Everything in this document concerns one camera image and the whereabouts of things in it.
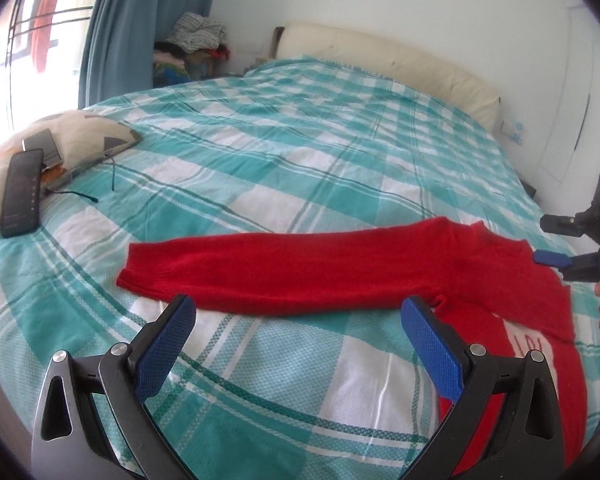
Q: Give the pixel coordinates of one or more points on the pile of clothes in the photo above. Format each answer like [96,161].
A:
[195,35]

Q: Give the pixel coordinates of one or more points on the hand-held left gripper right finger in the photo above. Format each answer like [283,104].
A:
[432,345]

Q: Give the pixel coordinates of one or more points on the black remote control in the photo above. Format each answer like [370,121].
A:
[22,195]

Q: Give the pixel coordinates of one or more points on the cream headboard pillow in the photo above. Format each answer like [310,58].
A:
[405,65]

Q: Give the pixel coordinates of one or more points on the red hanging garment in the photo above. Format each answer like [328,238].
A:
[45,25]

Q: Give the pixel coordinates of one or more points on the bed with teal checked cover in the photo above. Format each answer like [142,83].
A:
[280,160]

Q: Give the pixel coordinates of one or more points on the beige patterned pillow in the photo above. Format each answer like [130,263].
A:
[80,132]

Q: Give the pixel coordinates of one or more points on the blue curtain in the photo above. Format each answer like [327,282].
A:
[140,25]

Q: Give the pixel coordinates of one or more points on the silver phone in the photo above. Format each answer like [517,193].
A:
[45,145]

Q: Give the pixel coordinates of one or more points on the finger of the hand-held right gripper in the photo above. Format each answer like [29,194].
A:
[562,225]
[552,259]

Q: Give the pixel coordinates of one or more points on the red sweater with white figure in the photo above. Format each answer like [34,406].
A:
[330,270]

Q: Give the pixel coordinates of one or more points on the dark nightstand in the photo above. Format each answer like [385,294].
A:
[530,190]

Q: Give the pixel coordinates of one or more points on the white wall socket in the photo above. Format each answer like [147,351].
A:
[512,131]

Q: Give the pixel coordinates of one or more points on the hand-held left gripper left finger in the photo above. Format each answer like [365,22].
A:
[167,345]

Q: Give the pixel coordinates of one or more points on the white wardrobe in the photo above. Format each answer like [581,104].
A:
[580,85]

